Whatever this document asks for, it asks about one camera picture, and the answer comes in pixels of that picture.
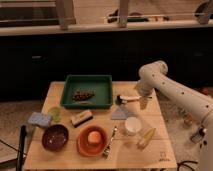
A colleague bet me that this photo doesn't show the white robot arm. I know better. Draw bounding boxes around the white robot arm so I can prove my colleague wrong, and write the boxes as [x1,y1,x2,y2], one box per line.
[138,61,213,171]

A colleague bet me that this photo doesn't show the orange bowl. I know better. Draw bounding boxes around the orange bowl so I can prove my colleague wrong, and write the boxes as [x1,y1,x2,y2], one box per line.
[77,125,108,157]

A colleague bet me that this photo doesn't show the purple bowl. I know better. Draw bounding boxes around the purple bowl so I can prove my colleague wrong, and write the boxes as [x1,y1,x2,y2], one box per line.
[42,124,69,151]

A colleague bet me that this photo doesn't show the grey triangular cloth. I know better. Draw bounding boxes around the grey triangular cloth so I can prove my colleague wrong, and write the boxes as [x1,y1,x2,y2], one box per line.
[111,105,134,120]

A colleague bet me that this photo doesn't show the white plastic cup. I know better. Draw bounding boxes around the white plastic cup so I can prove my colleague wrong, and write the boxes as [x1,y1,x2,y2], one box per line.
[124,117,142,136]

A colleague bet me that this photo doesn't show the brown grape bunch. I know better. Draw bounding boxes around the brown grape bunch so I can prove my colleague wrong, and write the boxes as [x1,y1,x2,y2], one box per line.
[73,90,95,101]

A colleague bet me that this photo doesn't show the green plastic tray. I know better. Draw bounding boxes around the green plastic tray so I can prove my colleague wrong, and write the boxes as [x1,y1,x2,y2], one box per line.
[60,75,113,109]

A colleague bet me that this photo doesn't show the orange fruit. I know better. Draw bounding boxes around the orange fruit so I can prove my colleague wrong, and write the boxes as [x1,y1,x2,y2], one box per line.
[88,131,101,144]

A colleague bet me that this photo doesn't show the metal fork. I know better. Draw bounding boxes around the metal fork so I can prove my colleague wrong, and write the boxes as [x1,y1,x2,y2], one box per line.
[102,126,118,159]

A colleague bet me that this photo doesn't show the wooden block eraser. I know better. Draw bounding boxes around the wooden block eraser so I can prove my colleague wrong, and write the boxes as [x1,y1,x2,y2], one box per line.
[71,110,93,127]

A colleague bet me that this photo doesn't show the green small cup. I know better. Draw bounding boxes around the green small cup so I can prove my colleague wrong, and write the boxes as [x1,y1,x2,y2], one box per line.
[48,107,61,123]

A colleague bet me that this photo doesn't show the blue sponge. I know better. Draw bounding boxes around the blue sponge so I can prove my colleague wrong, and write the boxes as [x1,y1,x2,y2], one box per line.
[28,112,52,127]

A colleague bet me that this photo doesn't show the black pole at left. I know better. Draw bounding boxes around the black pole at left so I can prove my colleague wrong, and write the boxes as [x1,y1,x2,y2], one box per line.
[16,125,27,171]

